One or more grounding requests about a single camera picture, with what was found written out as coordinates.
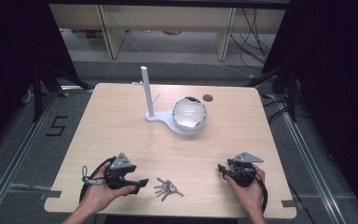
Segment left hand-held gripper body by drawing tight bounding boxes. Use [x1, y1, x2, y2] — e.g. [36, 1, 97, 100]
[103, 151, 138, 190]

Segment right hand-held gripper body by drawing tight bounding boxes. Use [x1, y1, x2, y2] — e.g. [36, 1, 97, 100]
[227, 151, 265, 189]

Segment person's right hand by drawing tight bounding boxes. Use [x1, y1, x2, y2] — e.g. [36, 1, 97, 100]
[224, 164, 267, 217]

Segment person's left hand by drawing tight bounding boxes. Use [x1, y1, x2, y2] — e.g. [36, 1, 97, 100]
[83, 163, 136, 215]

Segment bunch of silver keys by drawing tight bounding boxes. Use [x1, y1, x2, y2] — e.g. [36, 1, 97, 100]
[153, 177, 185, 203]

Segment grey tape strip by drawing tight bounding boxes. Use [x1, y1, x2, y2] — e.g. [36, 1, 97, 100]
[38, 189, 62, 201]
[281, 199, 298, 209]

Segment shiny silver bowl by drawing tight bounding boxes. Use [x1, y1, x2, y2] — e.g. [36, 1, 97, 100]
[172, 96, 208, 132]

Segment white stand with pole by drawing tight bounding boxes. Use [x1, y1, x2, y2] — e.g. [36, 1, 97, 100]
[131, 65, 208, 138]

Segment black metal stand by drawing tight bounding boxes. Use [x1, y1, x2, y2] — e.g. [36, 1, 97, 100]
[32, 61, 91, 123]
[244, 64, 298, 123]

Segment dark curtain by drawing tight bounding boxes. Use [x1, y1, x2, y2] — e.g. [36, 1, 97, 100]
[0, 0, 79, 154]
[261, 0, 358, 216]

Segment light wooden shelf unit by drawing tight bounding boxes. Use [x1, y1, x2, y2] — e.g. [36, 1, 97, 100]
[48, 4, 287, 62]

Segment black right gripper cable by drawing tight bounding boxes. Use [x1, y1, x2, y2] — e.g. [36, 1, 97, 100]
[252, 171, 269, 215]

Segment aluminium floor rail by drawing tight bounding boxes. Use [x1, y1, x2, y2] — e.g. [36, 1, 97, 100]
[0, 91, 60, 224]
[280, 102, 347, 224]

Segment black floor cables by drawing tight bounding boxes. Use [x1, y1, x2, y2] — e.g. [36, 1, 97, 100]
[260, 91, 293, 124]

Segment white floor cable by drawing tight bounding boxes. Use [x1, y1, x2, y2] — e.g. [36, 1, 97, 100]
[210, 61, 254, 79]

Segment black hanging cables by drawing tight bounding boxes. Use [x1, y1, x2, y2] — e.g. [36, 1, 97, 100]
[228, 7, 278, 71]

